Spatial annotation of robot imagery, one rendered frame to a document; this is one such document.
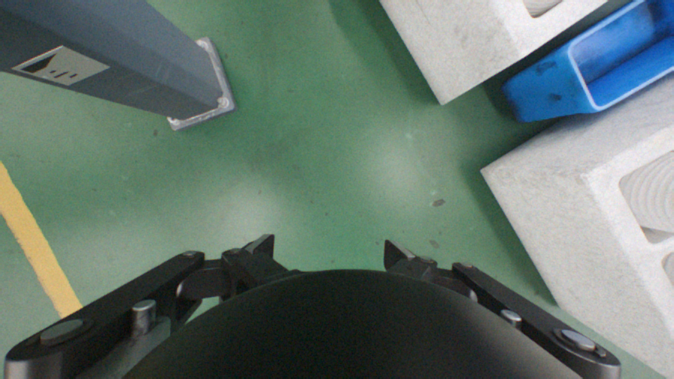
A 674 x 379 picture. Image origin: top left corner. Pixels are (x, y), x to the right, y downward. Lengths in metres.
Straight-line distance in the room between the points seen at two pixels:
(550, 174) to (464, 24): 0.24
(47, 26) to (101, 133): 0.38
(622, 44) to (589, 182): 0.38
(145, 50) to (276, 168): 0.24
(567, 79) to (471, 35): 0.17
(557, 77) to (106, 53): 0.60
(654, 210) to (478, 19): 0.30
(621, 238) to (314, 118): 0.49
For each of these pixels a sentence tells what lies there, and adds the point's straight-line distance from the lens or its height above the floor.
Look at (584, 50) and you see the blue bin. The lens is 0.66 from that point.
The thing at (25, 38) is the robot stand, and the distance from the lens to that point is 0.35.
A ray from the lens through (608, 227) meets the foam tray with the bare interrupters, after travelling 0.42.
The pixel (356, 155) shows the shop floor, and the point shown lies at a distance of 0.42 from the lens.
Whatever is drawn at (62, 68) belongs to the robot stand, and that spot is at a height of 0.21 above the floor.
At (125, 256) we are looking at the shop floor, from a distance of 0.71.
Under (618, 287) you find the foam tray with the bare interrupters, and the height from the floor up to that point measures 0.15.
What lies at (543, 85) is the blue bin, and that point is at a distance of 0.49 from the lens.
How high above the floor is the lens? 0.42
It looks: 82 degrees down
